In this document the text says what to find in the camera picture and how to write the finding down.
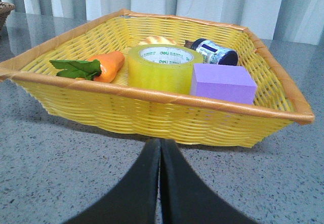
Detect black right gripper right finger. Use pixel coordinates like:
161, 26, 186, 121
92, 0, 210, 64
160, 139, 256, 223

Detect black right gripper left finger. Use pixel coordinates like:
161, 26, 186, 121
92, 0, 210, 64
66, 139, 160, 223

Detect yellow tape roll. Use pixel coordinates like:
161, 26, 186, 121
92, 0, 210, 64
128, 44, 203, 95

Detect yellow woven basket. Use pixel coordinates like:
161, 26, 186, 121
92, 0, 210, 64
1, 9, 315, 147

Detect purple foam block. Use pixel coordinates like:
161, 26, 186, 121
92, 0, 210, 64
190, 64, 257, 105

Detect orange toy carrot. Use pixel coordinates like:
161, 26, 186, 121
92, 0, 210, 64
50, 51, 125, 83

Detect dark blue labelled bottle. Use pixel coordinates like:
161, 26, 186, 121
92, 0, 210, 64
189, 38, 238, 66

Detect toy croissant bread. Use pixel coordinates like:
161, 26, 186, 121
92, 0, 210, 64
138, 35, 177, 45

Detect brown wicker basket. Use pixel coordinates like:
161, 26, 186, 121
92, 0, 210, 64
0, 2, 16, 31

